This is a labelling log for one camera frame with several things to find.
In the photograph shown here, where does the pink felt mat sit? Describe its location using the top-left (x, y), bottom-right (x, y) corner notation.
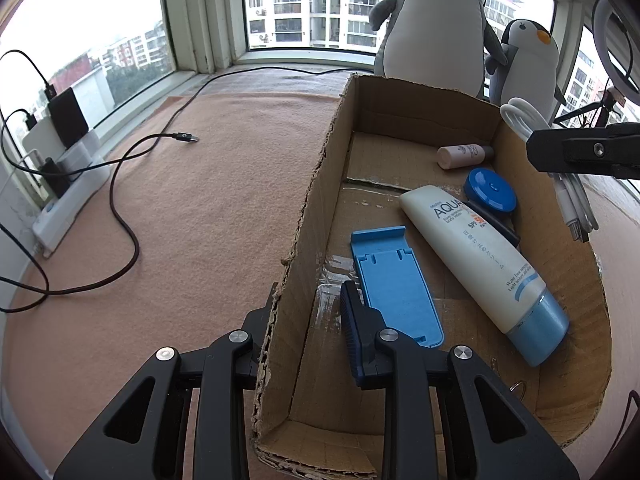
top-left (0, 65), bottom-right (640, 480)

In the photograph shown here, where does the small pink bottle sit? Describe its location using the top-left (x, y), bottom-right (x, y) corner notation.
top-left (437, 143), bottom-right (495, 171)

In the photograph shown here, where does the white cable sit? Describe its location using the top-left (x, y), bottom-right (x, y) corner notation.
top-left (500, 97), bottom-right (600, 244)

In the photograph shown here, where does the black cable with plug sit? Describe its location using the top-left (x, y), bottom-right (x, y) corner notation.
top-left (0, 132), bottom-right (199, 313)

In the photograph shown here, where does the small grey penguin plush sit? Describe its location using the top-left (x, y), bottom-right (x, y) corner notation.
top-left (484, 19), bottom-right (568, 126)

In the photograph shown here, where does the black power bank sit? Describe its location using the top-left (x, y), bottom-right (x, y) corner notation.
top-left (47, 87), bottom-right (90, 148)

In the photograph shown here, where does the white plug-in adapter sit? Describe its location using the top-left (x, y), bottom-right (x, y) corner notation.
top-left (57, 130), bottom-right (103, 171)

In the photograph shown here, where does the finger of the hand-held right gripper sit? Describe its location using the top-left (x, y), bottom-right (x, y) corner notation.
top-left (526, 122), bottom-right (640, 181)

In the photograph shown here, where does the short black charging cable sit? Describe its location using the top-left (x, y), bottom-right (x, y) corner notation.
top-left (0, 50), bottom-right (53, 103)

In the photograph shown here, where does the cardboard box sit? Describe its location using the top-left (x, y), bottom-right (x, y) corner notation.
top-left (252, 74), bottom-right (615, 476)

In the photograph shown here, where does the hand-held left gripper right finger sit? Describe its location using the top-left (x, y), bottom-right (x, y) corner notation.
top-left (339, 280), bottom-right (581, 480)

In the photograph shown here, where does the long black cable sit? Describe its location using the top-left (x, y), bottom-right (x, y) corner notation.
top-left (0, 62), bottom-right (376, 176)

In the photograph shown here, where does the white sunscreen tube blue cap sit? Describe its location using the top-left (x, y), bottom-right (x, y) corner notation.
top-left (399, 185), bottom-right (571, 368)

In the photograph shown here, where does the blue plastic phone stand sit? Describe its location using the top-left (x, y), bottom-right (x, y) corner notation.
top-left (350, 226), bottom-right (446, 349)

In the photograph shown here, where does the large grey penguin plush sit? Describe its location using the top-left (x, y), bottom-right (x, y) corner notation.
top-left (370, 0), bottom-right (508, 101)

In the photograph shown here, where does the ring light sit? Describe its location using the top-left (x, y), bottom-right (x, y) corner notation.
top-left (592, 0), bottom-right (640, 93)

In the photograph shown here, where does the round blue tin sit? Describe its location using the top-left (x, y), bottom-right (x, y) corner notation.
top-left (463, 167), bottom-right (518, 218)

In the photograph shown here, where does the black marker pen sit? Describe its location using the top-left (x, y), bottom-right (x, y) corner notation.
top-left (462, 201), bottom-right (522, 253)

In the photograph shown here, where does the white power strip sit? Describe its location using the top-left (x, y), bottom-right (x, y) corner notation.
top-left (32, 152), bottom-right (111, 258)

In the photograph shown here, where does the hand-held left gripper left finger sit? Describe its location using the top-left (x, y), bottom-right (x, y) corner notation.
top-left (52, 282), bottom-right (278, 480)

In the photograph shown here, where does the black plug-in charger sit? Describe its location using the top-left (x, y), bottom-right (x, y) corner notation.
top-left (42, 157), bottom-right (71, 198)

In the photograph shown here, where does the white power bank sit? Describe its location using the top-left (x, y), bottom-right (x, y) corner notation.
top-left (21, 119), bottom-right (66, 161)

